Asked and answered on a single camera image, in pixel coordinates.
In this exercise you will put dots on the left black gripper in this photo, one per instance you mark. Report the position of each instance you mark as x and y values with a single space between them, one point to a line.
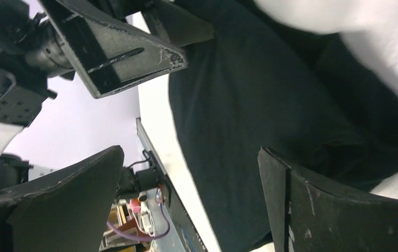
34 39

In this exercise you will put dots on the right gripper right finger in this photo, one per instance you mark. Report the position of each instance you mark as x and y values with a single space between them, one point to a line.
310 212

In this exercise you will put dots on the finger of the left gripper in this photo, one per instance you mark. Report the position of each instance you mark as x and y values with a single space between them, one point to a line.
174 24
108 55

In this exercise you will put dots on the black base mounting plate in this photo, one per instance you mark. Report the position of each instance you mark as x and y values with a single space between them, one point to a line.
173 226

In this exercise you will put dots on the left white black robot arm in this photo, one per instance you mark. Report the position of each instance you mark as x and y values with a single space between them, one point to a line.
23 89

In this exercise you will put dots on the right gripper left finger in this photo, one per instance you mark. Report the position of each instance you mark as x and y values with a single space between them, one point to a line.
66 210

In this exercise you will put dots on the black t shirt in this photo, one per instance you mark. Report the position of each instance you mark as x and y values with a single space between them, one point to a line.
259 83

